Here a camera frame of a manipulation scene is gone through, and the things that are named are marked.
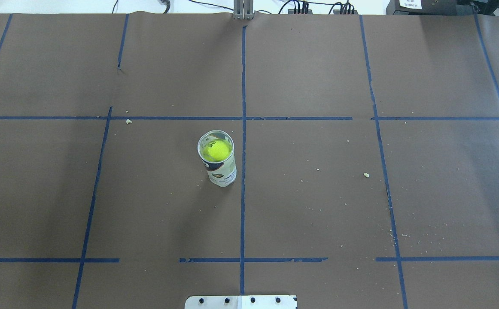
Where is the yellow tennis ball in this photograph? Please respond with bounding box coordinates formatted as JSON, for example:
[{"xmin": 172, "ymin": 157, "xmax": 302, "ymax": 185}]
[{"xmin": 202, "ymin": 139, "xmax": 231, "ymax": 162}]

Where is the clear tennis ball can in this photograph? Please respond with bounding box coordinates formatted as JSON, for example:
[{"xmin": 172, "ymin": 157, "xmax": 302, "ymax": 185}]
[{"xmin": 197, "ymin": 130, "xmax": 237, "ymax": 188}]

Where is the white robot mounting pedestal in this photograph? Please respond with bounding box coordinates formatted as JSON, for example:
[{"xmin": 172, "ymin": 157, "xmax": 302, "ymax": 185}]
[{"xmin": 184, "ymin": 295, "xmax": 298, "ymax": 309}]

